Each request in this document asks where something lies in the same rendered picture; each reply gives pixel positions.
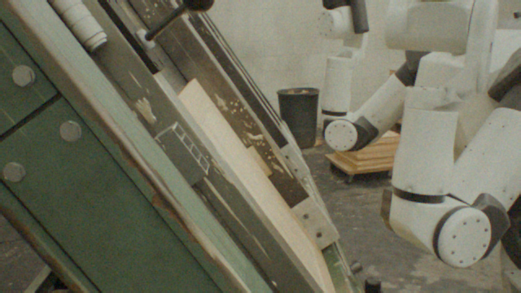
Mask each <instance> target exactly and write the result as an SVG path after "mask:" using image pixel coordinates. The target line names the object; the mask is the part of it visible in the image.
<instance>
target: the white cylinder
mask: <svg viewBox="0 0 521 293"><path fill-rule="evenodd" d="M47 1H48V3H49V4H51V5H52V7H53V8H54V10H55V11H56V12H57V14H58V15H59V17H62V20H63V22H64V23H65V25H66V26H67V27H68V29H69V30H72V31H71V33H72V34H73V35H74V37H75V38H76V39H77V40H78V41H79V42H80V44H81V45H82V46H84V47H85V49H86V50H89V51H90V52H93V51H96V50H97V49H99V48H100V47H102V46H103V45H105V44H106V43H107V35H106V34H105V33H104V31H103V29H102V28H101V26H100V25H99V24H98V21H97V20H96V19H95V18H94V17H93V16H91V14H90V12H89V11H88V10H87V8H86V7H85V5H84V4H82V2H81V0H47Z"/></svg>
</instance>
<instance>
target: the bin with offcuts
mask: <svg viewBox="0 0 521 293"><path fill-rule="evenodd" d="M319 92H320V90H319V89H317V88H310V87H304V88H290V89H284V90H277V91H276V94H277V95H278V107H279V114H280V117H281V119H282V120H284V122H285V124H286V125H287V127H288V129H289V131H290V133H291V134H292V136H294V138H295V140H296V143H297V145H298V147H299V148H306V147H312V146H314V144H316V139H317V111H318V98H319Z"/></svg>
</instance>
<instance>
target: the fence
mask: <svg viewBox="0 0 521 293"><path fill-rule="evenodd" d="M81 2H82V4H84V5H85V7H86V8H87V10H88V11H89V12H90V14H91V16H93V17H94V18H95V19H96V20H97V21H98V24H99V25H100V26H101V28H102V29H103V31H104V33H105V34H106V35H107V43H106V44H105V45H103V46H102V47H100V48H99V49H97V50H96V51H93V52H94V53H95V54H96V55H97V56H98V57H99V59H100V60H101V61H102V62H103V64H104V65H105V67H106V68H107V69H108V71H109V72H110V73H111V75H112V76H113V77H114V79H115V80H116V82H117V83H118V84H119V86H120V87H121V88H122V90H123V91H124V92H125V93H126V94H127V95H128V97H129V98H130V100H131V101H132V102H133V103H134V105H135V106H136V108H137V109H138V110H139V111H140V112H141V113H142V115H143V116H145V118H146V119H147V120H148V123H149V124H150V125H151V127H152V128H153V129H154V130H155V131H156V133H157V134H159V133H161V132H162V131H164V130H165V129H167V128H168V127H169V126H170V125H172V124H174V123H175V122H177V123H178V124H179V125H180V127H181V128H182V130H183V131H184V132H185V134H186V135H187V137H188V138H189V139H190V140H191V141H192V142H193V144H195V145H196V147H197V148H198V149H199V151H200V152H201V154H202V155H203V156H204V158H205V159H206V160H207V161H208V163H209V164H210V166H209V168H208V175H207V176H206V177H205V178H203V179H202V180H201V181H199V182H197V183H196V185H197V186H198V187H199V188H200V189H201V190H202V192H203V193H204V194H205V196H206V197H207V198H208V200H209V201H210V202H211V204H212V205H213V207H214V208H215V209H216V210H217V211H218V212H219V214H220V215H221V217H222V218H223V219H224V220H225V223H226V224H227V225H228V226H229V227H230V229H231V230H232V231H233V233H234V234H235V236H236V237H237V238H238V239H239V241H240V242H241V243H242V244H243V245H244V246H245V247H246V248H247V250H248V251H249V252H250V253H251V255H252V256H253V258H254V259H255V260H256V262H257V263H258V264H259V266H260V267H261V268H262V270H263V271H264V272H265V274H266V275H267V277H268V278H269V279H270V281H271V282H272V283H273V284H274V285H275V286H276V288H277V289H278V291H279V292H280V293H324V291H323V290H322V288H321V287H320V286H319V285H318V284H317V282H316V281H315V279H314V278H313V276H312V275H311V274H310V272H309V271H308V269H307V268H306V267H305V265H304V264H303V262H302V261H301V260H300V258H299V257H298V256H297V255H296V253H295V252H294V251H292V249H291V248H290V246H289V245H288V244H287V242H286V241H285V239H284V238H283V237H282V235H281V234H280V233H279V232H278V230H277V229H276V227H275V226H274V224H273V223H272V222H271V220H270V219H269V217H268V216H267V215H266V213H265V212H264V210H263V209H262V208H261V206H260V205H259V204H258V202H257V201H256V200H255V199H254V197H253V196H252V194H251V193H250V192H249V190H248V189H247V187H246V186H245V185H244V184H243V183H242V182H241V181H240V180H239V178H238V177H237V176H236V174H235V173H234V170H233V169H232V168H231V167H230V165H229V164H228V163H227V161H226V160H225V158H224V157H223V156H222V154H221V153H220V152H219V150H218V149H217V148H216V147H215V145H214V144H213V143H212V141H211V140H210V138H209V137H208V135H207V134H206V133H205V132H204V131H203V129H202V128H201V127H200V125H199V124H198V122H197V120H196V119H195V118H194V117H193V116H192V115H191V114H190V112H189V111H188V109H187V108H186V106H185V105H184V104H183V102H182V101H181V99H180V98H179V97H178V96H177V95H176V93H175V92H174V91H173V89H172V88H171V86H170V85H169V83H168V82H167V81H166V80H165V79H164V77H163V76H162V75H161V73H160V72H159V73H157V74H155V75H152V73H151V71H150V70H149V68H148V67H147V66H146V64H144V63H143V61H141V59H140V58H139V57H138V55H137V54H136V52H135V51H134V49H133V48H132V47H131V45H130V44H129V43H128V42H127V41H126V39H125V38H124V36H123V35H122V34H121V32H120V31H119V29H118V28H117V27H116V26H115V25H114V22H113V21H112V19H111V18H110V17H109V15H108V14H107V12H106V11H105V10H104V9H103V8H102V6H101V5H100V4H99V2H98V1H97V0H81Z"/></svg>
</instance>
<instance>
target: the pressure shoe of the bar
mask: <svg viewBox="0 0 521 293"><path fill-rule="evenodd" d="M247 149H248V151H249V152H250V153H251V155H252V157H253V158H254V159H255V161H256V162H257V163H258V164H259V166H260V167H261V169H262V171H263V172H264V174H265V175H266V176H267V177H268V176H270V175H271V174H273V173H272V172H271V169H270V168H269V166H268V165H267V163H266V162H265V161H264V160H263V158H262V157H261V155H260V154H259V153H258V151H257V150H256V148H255V147H254V146H253V145H251V146H249V147H247Z"/></svg>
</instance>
